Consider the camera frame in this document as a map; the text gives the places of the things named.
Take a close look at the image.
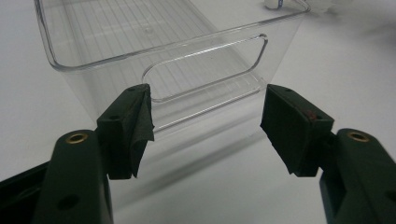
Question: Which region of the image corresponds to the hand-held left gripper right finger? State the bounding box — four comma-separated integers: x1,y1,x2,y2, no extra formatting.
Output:
260,83,335,178

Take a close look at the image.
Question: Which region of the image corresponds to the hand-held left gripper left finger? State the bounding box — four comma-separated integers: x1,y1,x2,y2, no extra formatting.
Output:
96,83,156,181

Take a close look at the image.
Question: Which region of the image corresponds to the clear plastic bin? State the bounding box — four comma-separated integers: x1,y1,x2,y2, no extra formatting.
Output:
33,0,312,135

